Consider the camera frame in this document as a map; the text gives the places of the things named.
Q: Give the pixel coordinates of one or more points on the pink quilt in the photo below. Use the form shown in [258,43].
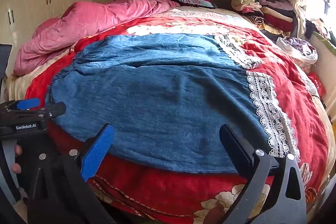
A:
[92,19]

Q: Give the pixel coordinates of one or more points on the blue pants with lace trim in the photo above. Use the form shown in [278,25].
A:
[157,108]

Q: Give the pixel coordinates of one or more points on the red packet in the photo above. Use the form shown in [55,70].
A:
[317,85]

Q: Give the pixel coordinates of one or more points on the person's left hand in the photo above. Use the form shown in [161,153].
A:
[17,151]

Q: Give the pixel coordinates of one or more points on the pile of folded clothes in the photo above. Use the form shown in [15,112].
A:
[273,14]

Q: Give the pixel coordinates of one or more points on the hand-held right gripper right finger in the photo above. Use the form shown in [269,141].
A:
[235,150]

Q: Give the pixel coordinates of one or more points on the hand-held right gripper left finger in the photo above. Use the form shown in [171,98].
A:
[97,150]

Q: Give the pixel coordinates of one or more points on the white laundry basket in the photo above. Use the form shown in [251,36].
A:
[291,52]

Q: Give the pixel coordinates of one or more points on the red floral bedsheet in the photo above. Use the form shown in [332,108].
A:
[288,82]

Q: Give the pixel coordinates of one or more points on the black panel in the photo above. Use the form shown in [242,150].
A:
[5,58]

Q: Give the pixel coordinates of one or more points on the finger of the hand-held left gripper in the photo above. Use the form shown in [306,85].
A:
[27,103]
[53,109]

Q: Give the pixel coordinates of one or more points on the colourful clothes on windowsill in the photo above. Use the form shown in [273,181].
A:
[320,27]

